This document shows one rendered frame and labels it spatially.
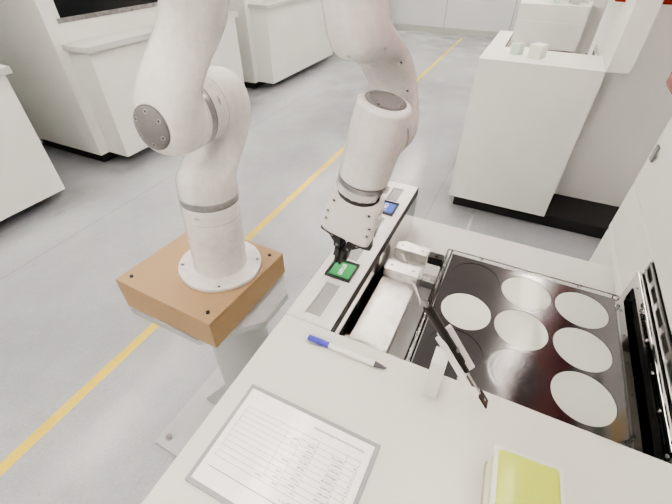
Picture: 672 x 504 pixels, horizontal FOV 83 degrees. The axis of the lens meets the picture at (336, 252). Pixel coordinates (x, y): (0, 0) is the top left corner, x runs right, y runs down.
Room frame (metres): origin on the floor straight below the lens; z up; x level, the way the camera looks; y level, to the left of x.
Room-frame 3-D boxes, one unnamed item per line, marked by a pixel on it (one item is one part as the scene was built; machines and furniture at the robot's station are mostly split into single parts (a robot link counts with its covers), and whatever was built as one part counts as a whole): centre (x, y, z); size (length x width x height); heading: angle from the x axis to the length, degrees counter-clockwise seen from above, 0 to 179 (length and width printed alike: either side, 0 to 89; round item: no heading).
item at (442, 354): (0.30, -0.16, 1.03); 0.06 x 0.04 x 0.13; 64
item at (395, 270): (0.64, -0.15, 0.89); 0.08 x 0.03 x 0.03; 64
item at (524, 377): (0.47, -0.37, 0.90); 0.34 x 0.34 x 0.01; 64
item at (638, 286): (0.40, -0.56, 0.89); 0.44 x 0.02 x 0.10; 154
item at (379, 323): (0.57, -0.12, 0.87); 0.36 x 0.08 x 0.03; 154
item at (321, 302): (0.69, -0.07, 0.89); 0.55 x 0.09 x 0.14; 154
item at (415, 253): (0.72, -0.19, 0.89); 0.08 x 0.03 x 0.03; 64
